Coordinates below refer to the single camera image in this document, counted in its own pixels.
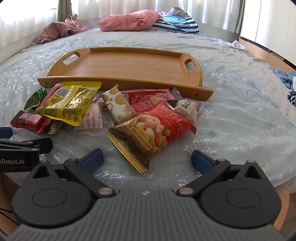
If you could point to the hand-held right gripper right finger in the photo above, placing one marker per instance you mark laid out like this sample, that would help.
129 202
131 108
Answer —
201 162

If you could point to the dark foil snack packet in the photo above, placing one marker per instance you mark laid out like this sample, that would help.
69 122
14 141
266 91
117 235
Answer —
177 92

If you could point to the navy white patterned cloth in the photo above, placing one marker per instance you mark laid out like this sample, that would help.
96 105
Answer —
292 98

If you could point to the white crumpled plastic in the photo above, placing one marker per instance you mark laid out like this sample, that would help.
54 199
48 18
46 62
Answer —
238 44

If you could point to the green curtain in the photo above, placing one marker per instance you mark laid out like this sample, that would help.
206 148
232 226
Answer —
240 14
64 9

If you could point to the light blue snowflake bedspread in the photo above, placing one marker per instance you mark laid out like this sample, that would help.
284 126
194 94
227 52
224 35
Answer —
231 115

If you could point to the blue white striped cushion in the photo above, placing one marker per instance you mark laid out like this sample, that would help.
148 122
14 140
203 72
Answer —
178 23

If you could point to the white packet with black characters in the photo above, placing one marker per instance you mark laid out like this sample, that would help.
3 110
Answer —
186 109

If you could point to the white wardrobe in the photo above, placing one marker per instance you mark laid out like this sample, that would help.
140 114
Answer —
268 20

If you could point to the cream gold snack packet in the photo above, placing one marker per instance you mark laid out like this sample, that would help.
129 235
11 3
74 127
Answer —
116 104

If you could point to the white packet with red print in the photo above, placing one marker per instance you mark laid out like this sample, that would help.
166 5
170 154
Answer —
89 120

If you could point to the yellow snack packet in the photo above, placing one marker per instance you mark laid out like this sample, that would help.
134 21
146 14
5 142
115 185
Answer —
69 102

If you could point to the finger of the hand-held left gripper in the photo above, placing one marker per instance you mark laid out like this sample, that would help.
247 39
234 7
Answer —
5 132
34 144

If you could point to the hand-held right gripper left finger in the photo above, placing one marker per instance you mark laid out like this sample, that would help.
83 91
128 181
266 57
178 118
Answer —
92 160

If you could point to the brown peanut packet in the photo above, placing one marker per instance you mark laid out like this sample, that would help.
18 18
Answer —
55 127

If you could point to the long red snack packet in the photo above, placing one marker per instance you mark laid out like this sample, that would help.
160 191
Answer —
148 98

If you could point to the green pea snack packet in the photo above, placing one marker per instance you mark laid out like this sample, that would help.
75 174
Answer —
37 98

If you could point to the pink purple snack packet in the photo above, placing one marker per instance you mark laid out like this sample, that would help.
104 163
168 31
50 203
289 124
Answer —
98 99

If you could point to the white sheer curtain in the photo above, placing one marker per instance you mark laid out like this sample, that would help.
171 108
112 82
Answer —
115 7

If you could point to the wooden bed frame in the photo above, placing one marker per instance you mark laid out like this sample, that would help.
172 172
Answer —
261 49

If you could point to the light blue clothing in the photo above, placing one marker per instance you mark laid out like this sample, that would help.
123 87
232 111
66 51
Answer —
284 77

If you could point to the pink pillow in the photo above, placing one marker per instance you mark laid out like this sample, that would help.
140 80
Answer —
129 20

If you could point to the dusty pink crumpled cloth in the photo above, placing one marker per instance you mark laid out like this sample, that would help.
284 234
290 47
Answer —
57 29

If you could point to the red gold mixed nut packet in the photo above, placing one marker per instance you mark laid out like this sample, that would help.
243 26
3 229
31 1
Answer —
150 132

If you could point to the small dark red snack packet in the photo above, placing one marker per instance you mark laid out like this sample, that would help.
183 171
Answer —
30 121

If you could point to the wooden tray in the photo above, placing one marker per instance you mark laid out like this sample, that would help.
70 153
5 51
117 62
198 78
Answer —
127 67

